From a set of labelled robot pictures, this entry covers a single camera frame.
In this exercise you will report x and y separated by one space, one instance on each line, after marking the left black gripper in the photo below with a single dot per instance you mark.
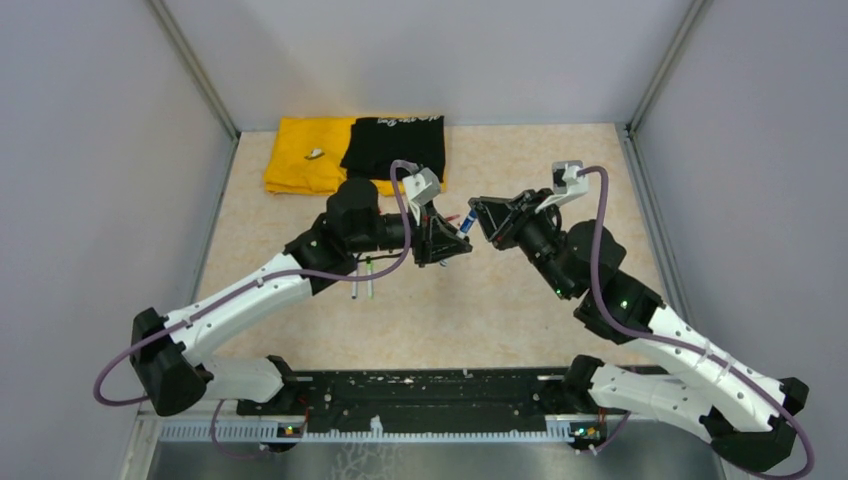
424 244

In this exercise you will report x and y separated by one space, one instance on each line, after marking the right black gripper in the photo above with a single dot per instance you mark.
521 213

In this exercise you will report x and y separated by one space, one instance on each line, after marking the blue cylindrical cap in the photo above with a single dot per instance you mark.
470 220

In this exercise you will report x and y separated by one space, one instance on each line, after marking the white green-tipped pen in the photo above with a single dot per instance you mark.
370 282

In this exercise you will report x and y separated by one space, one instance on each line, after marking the white blue-ended marker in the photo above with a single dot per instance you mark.
355 284

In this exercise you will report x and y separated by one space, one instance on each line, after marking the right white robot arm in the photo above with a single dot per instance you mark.
747 418

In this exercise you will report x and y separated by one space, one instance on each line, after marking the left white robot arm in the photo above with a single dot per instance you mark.
175 363

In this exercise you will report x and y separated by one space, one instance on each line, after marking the black folded shirt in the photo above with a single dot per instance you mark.
378 141

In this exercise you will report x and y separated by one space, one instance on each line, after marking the yellow folded shirt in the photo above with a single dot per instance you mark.
306 157

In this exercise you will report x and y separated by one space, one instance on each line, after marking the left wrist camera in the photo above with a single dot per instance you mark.
420 189

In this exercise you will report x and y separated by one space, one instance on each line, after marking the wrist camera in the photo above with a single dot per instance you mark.
568 184
420 189

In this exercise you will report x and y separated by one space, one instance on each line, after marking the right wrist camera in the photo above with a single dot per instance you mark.
568 184

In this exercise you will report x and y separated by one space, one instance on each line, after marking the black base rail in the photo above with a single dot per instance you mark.
478 405

